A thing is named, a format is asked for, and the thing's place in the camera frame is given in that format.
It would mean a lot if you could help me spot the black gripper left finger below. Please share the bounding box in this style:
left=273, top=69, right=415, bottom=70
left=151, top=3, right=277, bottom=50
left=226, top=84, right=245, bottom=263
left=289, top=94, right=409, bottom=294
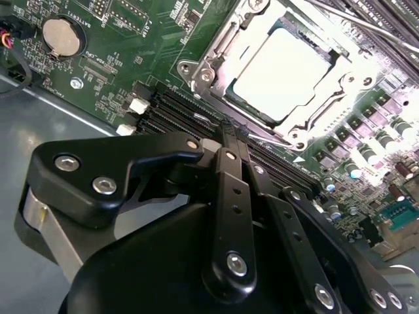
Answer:
left=20, top=122, right=259, bottom=296

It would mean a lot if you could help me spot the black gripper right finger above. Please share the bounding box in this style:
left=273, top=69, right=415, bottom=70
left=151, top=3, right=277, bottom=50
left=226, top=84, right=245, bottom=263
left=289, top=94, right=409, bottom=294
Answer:
left=238, top=124, right=410, bottom=314

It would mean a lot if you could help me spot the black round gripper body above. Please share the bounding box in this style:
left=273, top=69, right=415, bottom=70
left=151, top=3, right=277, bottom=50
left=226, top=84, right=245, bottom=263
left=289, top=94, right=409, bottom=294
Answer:
left=58, top=202, right=312, bottom=314

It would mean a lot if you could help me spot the metal socket cover frame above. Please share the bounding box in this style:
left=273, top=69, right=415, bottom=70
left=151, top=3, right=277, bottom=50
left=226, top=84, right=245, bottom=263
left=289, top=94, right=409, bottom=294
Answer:
left=202, top=3, right=364, bottom=138

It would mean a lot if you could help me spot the silver square CPU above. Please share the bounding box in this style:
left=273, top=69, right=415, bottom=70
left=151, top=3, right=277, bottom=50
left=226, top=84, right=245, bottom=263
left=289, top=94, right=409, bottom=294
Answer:
left=234, top=27, right=332, bottom=122

